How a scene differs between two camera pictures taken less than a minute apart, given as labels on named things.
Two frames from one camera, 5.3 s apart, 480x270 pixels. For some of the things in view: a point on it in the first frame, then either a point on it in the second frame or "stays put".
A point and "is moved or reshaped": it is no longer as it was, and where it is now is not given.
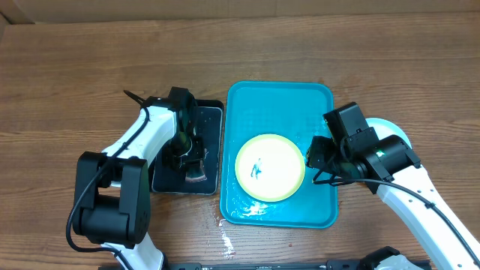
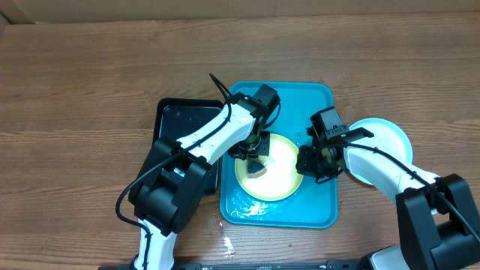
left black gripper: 180,165 to 263,150
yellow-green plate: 270,168 stays put
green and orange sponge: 194,172 is moved or reshaped
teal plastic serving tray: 295,111 stays put
